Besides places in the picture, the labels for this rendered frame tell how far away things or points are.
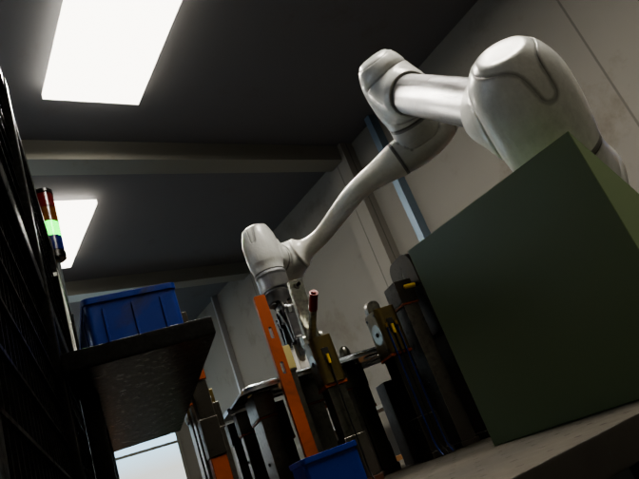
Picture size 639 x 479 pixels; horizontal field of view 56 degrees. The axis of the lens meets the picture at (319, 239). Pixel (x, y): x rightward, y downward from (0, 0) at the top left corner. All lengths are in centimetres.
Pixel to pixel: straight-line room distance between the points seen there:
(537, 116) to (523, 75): 7
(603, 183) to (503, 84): 22
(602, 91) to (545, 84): 324
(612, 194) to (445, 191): 408
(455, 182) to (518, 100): 391
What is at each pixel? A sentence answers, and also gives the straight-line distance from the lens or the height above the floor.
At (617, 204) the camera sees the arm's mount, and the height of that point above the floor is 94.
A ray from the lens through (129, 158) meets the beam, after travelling 470.
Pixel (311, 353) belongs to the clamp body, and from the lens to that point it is 146.
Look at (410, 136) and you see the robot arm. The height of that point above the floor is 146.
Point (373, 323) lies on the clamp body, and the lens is 151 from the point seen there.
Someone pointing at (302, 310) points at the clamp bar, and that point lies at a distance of 151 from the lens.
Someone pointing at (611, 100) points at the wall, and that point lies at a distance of 421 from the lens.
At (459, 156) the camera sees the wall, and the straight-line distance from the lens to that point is 487.
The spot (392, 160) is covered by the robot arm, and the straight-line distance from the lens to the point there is 163.
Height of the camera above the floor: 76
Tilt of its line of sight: 20 degrees up
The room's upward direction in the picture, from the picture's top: 21 degrees counter-clockwise
